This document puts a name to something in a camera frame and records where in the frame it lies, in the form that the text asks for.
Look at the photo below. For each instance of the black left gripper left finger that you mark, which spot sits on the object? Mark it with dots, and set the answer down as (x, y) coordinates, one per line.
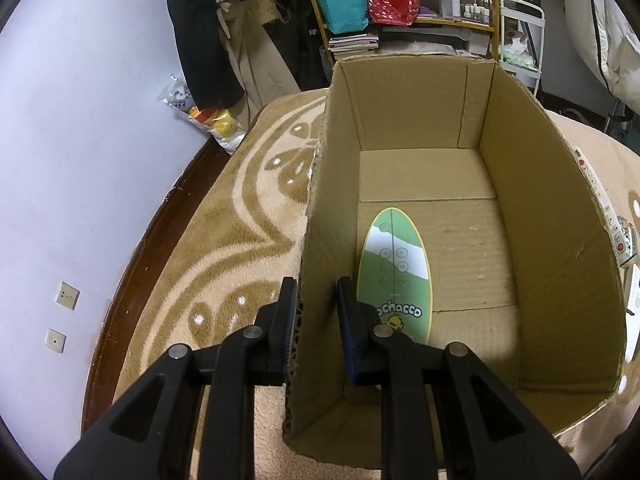
(190, 398)

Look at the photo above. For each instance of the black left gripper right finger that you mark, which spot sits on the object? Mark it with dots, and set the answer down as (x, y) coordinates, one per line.
(443, 408)

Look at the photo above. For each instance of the brown cardboard box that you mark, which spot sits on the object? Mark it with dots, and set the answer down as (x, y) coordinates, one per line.
(520, 264)

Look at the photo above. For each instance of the green Pochacco oval fan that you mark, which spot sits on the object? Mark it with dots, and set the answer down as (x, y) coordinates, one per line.
(394, 275)

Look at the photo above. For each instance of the beige patterned carpet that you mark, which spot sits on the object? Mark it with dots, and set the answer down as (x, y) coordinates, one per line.
(219, 249)

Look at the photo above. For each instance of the white remote control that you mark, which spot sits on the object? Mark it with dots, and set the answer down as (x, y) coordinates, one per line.
(622, 233)

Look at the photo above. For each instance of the plastic bag with snacks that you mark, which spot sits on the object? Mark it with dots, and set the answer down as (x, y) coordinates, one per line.
(218, 122)

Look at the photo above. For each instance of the black hanging coat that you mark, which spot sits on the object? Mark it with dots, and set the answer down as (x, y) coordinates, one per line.
(204, 60)

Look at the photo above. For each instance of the beige trench coat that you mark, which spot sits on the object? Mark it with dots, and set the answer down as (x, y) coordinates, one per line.
(255, 59)

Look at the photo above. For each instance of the wooden bookshelf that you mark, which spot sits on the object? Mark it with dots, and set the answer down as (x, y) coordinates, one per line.
(430, 32)

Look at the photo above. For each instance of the stack of books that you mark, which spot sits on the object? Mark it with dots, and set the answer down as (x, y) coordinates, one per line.
(362, 44)

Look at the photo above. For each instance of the white metal trolley cart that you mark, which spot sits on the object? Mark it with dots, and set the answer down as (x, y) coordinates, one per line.
(521, 48)

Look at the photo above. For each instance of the cream down coat on chair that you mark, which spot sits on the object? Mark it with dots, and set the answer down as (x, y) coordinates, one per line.
(608, 45)

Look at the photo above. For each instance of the white bottles on shelf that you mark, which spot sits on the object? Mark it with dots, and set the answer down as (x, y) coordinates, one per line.
(471, 12)

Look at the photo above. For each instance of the lower wall socket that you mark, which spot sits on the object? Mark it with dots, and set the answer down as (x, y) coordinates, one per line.
(55, 341)

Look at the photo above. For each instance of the wall socket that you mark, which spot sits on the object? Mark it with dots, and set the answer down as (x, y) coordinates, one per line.
(67, 296)
(55, 341)

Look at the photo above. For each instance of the upper wall socket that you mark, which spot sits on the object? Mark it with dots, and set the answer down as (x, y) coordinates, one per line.
(67, 296)

